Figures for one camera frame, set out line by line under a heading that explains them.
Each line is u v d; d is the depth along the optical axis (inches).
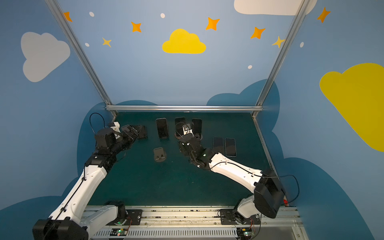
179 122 37.7
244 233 28.0
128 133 26.6
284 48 33.0
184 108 52.1
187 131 26.1
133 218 29.0
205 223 28.9
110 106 45.4
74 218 15.8
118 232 27.9
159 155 36.5
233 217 29.4
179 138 42.4
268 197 16.3
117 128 27.5
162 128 39.4
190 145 22.6
